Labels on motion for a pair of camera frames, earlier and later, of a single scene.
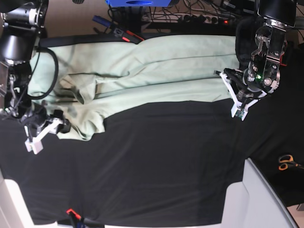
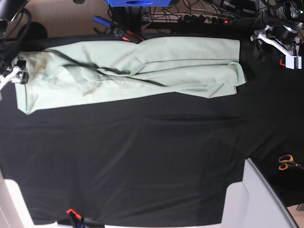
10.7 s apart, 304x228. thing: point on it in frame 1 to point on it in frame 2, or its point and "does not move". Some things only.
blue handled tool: x=100 y=20 does not move
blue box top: x=138 y=3 does not move
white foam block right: x=253 y=203 does not move
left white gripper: x=35 y=146 to x=20 y=74
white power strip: x=197 y=18 does not move
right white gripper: x=240 y=110 to x=291 y=61
